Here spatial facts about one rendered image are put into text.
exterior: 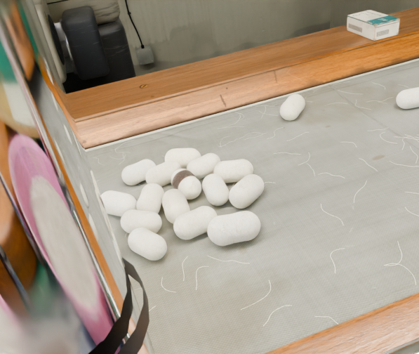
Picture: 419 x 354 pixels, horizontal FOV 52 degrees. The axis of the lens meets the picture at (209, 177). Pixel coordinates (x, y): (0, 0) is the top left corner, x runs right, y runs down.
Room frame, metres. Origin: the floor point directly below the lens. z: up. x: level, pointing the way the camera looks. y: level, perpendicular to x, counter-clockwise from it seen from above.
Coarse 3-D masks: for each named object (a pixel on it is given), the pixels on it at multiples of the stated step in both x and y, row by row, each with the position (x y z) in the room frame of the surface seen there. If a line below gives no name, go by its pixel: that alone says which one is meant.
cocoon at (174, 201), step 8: (168, 192) 0.27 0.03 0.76; (176, 192) 0.27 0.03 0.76; (168, 200) 0.26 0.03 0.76; (176, 200) 0.26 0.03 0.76; (184, 200) 0.26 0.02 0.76; (168, 208) 0.26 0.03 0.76; (176, 208) 0.25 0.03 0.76; (184, 208) 0.25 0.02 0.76; (168, 216) 0.25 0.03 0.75; (176, 216) 0.25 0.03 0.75
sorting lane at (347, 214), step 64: (192, 128) 0.41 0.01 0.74; (256, 128) 0.39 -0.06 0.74; (320, 128) 0.37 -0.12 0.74; (384, 128) 0.35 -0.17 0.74; (128, 192) 0.31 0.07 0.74; (320, 192) 0.27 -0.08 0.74; (384, 192) 0.25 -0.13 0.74; (128, 256) 0.23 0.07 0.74; (192, 256) 0.22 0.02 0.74; (256, 256) 0.21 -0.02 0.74; (320, 256) 0.20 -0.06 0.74; (384, 256) 0.19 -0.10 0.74; (192, 320) 0.17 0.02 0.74; (256, 320) 0.16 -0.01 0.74; (320, 320) 0.15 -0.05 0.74
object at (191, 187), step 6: (174, 174) 0.30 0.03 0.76; (186, 180) 0.29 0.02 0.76; (192, 180) 0.29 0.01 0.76; (198, 180) 0.29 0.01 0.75; (180, 186) 0.28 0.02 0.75; (186, 186) 0.28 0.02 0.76; (192, 186) 0.28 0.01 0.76; (198, 186) 0.28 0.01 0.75; (186, 192) 0.28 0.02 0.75; (192, 192) 0.28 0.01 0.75; (198, 192) 0.28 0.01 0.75; (186, 198) 0.28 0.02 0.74; (192, 198) 0.28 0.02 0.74
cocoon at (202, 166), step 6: (204, 156) 0.32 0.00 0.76; (210, 156) 0.32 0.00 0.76; (216, 156) 0.32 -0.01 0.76; (192, 162) 0.31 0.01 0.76; (198, 162) 0.31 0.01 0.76; (204, 162) 0.31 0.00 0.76; (210, 162) 0.31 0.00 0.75; (216, 162) 0.31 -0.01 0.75; (192, 168) 0.31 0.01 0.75; (198, 168) 0.31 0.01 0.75; (204, 168) 0.31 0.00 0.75; (210, 168) 0.31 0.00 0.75; (198, 174) 0.31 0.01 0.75; (204, 174) 0.31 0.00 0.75
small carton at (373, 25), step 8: (352, 16) 0.56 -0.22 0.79; (360, 16) 0.55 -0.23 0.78; (368, 16) 0.55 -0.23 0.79; (376, 16) 0.54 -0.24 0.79; (384, 16) 0.54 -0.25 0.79; (352, 24) 0.56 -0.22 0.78; (360, 24) 0.54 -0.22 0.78; (368, 24) 0.52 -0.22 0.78; (376, 24) 0.51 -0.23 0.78; (384, 24) 0.52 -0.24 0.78; (392, 24) 0.52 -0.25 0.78; (360, 32) 0.54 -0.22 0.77; (368, 32) 0.52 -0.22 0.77; (376, 32) 0.51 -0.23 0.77; (384, 32) 0.52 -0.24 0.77; (392, 32) 0.52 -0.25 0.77
